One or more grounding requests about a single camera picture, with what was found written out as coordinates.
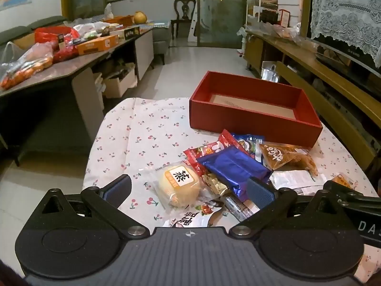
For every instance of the long grey table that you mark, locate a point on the long grey table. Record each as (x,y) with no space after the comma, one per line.
(59,68)

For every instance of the silver foil bag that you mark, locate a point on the silver foil bag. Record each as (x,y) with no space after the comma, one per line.
(270,71)

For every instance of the glass door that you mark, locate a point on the glass door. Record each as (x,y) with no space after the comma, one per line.
(221,9)

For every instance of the black television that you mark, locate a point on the black television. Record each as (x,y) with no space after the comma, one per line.
(342,62)

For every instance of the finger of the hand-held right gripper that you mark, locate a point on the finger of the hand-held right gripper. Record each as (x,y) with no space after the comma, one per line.
(345,191)

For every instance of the orange brown snack packet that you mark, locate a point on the orange brown snack packet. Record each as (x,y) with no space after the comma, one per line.
(282,155)

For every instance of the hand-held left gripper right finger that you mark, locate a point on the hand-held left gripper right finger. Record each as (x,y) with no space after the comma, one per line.
(260,192)

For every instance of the wooden television cabinet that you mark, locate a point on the wooden television cabinet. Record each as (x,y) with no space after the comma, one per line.
(306,62)

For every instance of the red plastic bag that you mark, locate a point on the red plastic bag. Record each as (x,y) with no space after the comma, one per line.
(47,34)

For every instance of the printed gift box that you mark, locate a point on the printed gift box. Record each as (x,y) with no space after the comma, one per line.
(268,6)

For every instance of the white packet with red print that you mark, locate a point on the white packet with red print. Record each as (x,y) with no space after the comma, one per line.
(196,218)

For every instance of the cherry print tablecloth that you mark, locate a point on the cherry print tablecloth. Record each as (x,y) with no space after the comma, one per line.
(143,131)

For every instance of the gold candy wrapper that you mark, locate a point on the gold candy wrapper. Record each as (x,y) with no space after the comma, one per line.
(215,186)

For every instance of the cardboard box under table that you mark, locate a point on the cardboard box under table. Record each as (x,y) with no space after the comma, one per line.
(119,85)

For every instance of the white lace cloth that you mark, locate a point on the white lace cloth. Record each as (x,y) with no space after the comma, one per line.
(345,9)

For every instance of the blue and white chips packet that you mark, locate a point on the blue and white chips packet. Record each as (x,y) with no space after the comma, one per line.
(248,144)

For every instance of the dark wooden chair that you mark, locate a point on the dark wooden chair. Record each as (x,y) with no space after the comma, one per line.
(184,9)

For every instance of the round yellow bun packet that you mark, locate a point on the round yellow bun packet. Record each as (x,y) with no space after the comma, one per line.
(178,190)

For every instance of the small orange pastry packet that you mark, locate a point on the small orange pastry packet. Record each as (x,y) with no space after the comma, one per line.
(342,181)

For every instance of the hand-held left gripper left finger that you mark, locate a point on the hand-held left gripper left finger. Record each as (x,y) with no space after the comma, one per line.
(116,188)

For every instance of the clear bag of orange snacks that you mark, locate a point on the clear bag of orange snacks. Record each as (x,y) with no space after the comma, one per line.
(26,65)

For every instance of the red snack packet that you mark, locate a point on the red snack packet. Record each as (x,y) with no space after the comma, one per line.
(205,150)

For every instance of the grey sofa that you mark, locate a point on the grey sofa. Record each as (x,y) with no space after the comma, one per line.
(18,32)

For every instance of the orange flat box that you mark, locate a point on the orange flat box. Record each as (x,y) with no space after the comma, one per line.
(95,44)

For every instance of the dark blue foil packet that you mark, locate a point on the dark blue foil packet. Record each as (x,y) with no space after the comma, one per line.
(235,166)

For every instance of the white paper snack packet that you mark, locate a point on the white paper snack packet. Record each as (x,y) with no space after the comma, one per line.
(293,178)

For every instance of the black and yellow box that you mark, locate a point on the black and yellow box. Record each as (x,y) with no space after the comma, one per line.
(131,32)

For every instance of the yellow pomelo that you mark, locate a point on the yellow pomelo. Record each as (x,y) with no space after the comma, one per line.
(140,18)

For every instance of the clear sausage stick packet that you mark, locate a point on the clear sausage stick packet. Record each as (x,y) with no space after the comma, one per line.
(238,210)

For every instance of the red cardboard box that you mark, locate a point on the red cardboard box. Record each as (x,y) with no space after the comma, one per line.
(253,122)

